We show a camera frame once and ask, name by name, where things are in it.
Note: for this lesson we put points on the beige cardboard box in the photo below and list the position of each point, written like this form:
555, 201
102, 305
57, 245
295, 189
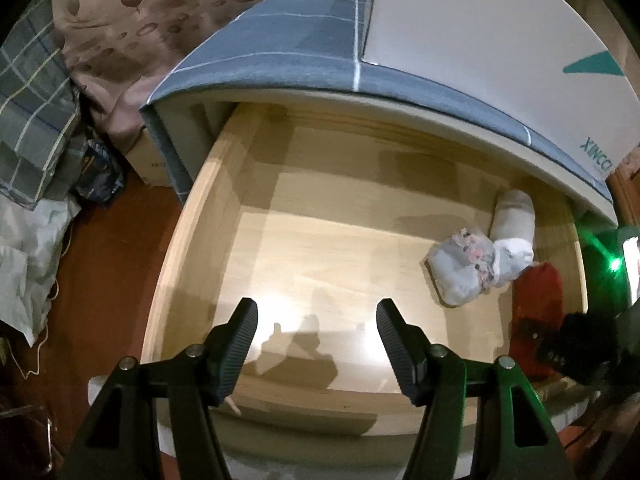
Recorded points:
150, 160

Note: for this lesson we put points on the pink floral bed blanket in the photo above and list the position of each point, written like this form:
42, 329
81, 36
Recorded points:
150, 20

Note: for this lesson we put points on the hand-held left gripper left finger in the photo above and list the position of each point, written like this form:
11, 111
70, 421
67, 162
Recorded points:
235, 350

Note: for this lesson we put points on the red garment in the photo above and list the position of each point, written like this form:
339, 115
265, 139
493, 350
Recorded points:
542, 295

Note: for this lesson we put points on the blue checked mattress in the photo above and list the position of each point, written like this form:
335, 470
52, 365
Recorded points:
275, 45

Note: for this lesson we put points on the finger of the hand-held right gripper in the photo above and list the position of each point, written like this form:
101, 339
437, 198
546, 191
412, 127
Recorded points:
555, 347

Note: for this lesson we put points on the white crumpled cloth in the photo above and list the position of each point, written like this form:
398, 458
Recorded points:
25, 260

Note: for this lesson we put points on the white nightstand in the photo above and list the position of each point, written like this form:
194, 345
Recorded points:
450, 119

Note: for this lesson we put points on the grey plaid cloth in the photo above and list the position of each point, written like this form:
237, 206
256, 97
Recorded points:
30, 110

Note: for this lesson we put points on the white box with teal mark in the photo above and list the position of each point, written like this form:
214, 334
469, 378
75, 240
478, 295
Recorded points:
475, 35

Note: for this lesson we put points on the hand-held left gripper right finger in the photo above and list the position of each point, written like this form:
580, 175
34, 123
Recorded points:
397, 355

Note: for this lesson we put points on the wooden drawer with white front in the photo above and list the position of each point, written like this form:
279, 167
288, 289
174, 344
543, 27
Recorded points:
325, 260

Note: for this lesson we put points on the white sock pair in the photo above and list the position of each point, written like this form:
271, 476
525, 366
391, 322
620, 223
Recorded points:
512, 220

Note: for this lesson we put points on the dark blue packet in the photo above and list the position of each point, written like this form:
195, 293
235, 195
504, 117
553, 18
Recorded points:
97, 175

